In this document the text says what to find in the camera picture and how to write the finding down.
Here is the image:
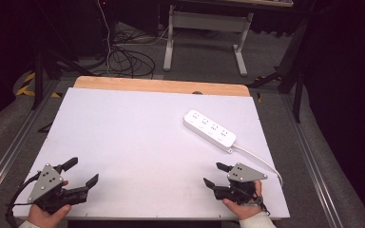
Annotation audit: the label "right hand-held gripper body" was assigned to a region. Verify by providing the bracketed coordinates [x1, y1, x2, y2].
[213, 161, 269, 205]

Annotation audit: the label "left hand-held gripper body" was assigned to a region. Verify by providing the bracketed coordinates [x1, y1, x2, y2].
[27, 163, 89, 216]

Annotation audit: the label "person's right hand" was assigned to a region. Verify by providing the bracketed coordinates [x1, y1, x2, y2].
[221, 180, 264, 221]

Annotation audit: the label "person's left hand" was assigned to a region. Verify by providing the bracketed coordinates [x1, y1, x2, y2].
[28, 180, 72, 228]

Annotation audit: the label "white power strip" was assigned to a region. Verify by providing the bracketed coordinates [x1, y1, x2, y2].
[182, 109, 238, 155]

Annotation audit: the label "person's right sleeve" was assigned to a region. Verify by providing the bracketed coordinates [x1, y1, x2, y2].
[239, 210, 278, 228]

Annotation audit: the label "person's sleeve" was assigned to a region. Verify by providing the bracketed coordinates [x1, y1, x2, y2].
[18, 219, 41, 228]
[239, 210, 278, 228]

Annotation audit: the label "person's left sleeve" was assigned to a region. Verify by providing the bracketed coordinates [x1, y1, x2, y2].
[18, 219, 41, 228]

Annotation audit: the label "white foam board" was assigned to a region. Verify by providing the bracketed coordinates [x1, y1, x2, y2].
[12, 87, 291, 220]

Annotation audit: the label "yellow black hazard tape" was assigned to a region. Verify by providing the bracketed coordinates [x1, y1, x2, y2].
[14, 71, 62, 99]

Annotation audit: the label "wooden table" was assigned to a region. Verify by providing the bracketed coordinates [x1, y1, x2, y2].
[73, 75, 251, 98]

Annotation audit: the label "black tripod stand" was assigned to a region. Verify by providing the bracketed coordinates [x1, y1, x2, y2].
[28, 0, 96, 111]

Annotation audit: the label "black metal stand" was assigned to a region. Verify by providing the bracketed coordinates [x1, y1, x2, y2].
[246, 12, 312, 124]

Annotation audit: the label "white power strip cable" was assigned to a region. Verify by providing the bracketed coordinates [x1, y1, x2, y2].
[232, 143, 284, 187]

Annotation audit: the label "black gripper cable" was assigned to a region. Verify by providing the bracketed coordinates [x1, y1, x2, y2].
[5, 171, 42, 228]

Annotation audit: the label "aluminium floor rail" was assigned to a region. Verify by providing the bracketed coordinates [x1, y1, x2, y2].
[279, 94, 340, 228]
[0, 79, 61, 207]

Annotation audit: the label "black cables on floor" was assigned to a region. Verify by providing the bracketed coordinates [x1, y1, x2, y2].
[85, 22, 179, 80]

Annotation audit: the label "white cable on floor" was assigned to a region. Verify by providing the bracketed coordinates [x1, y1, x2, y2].
[95, 0, 171, 77]

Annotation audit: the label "white metal desk frame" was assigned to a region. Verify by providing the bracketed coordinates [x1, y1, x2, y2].
[163, 4, 255, 77]

